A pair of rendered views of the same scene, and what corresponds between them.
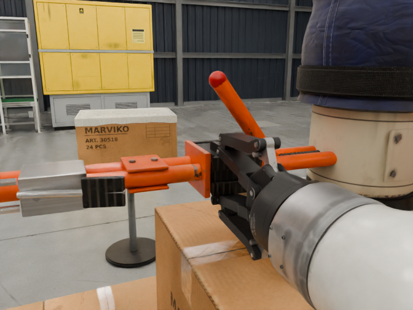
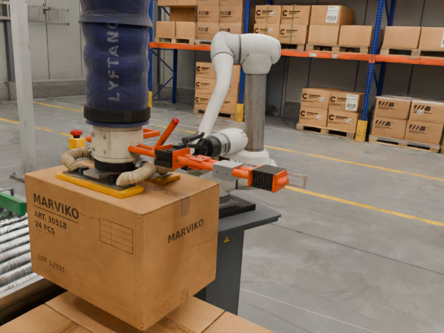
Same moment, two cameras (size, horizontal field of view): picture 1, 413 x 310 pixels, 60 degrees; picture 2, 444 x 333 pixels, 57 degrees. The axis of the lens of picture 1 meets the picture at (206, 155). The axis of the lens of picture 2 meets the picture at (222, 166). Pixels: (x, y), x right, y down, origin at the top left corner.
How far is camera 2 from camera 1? 1.59 m
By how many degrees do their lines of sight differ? 119
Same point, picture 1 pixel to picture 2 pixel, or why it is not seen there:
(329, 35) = (144, 97)
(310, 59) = (136, 107)
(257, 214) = (216, 147)
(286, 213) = (222, 140)
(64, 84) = not seen: outside the picture
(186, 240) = (172, 199)
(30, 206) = not seen: hidden behind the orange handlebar
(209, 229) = (156, 197)
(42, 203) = not seen: hidden behind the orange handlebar
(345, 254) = (233, 137)
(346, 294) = (237, 141)
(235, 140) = (195, 137)
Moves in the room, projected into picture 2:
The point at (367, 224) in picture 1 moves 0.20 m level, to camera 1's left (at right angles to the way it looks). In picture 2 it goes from (228, 133) to (263, 144)
